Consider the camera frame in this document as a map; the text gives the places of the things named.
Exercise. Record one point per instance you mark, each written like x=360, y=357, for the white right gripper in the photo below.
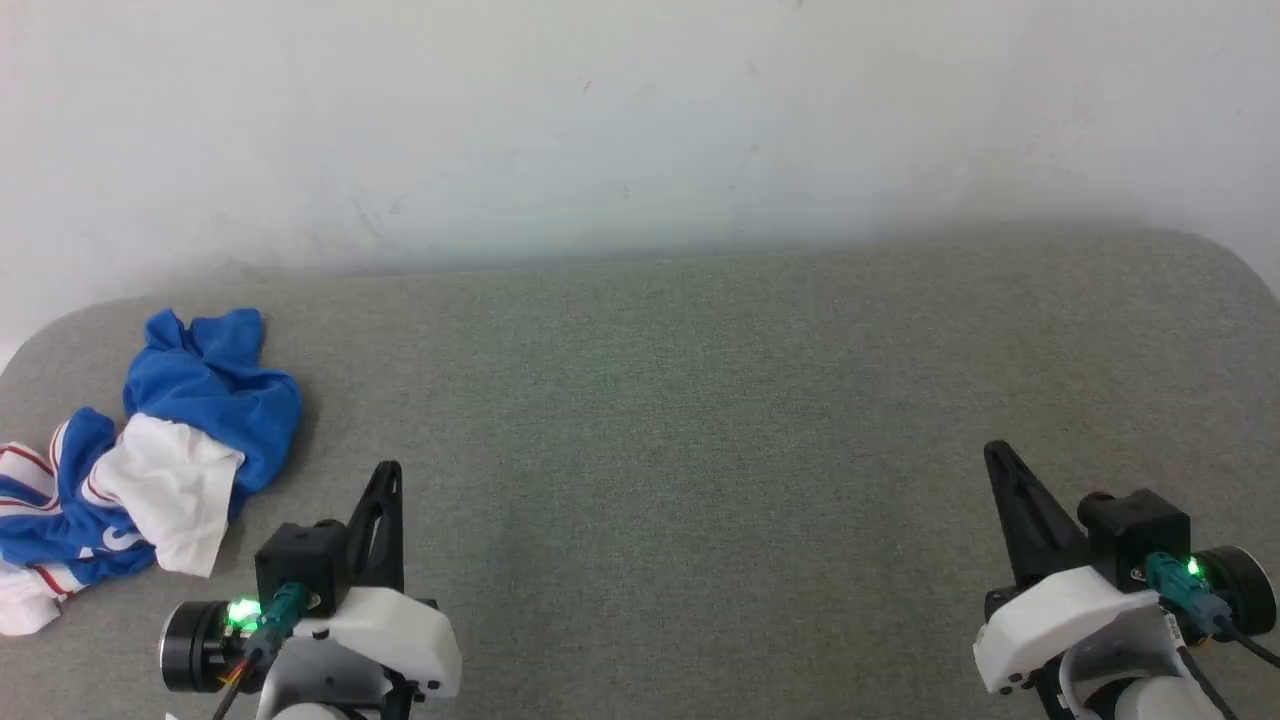
x=1050, y=615

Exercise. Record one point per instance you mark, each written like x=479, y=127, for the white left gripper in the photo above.
x=400, y=630

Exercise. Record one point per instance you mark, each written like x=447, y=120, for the blue white sports shirt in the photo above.
x=215, y=400

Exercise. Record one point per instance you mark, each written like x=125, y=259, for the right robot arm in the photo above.
x=1245, y=590

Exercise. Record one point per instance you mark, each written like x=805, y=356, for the grey fabric sofa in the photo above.
x=680, y=450

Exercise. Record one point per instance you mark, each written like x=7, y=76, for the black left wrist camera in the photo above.
x=300, y=560

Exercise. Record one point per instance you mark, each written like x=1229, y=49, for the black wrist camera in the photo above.
x=300, y=560
x=1135, y=530

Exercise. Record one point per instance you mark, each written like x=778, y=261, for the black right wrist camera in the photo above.
x=1135, y=530

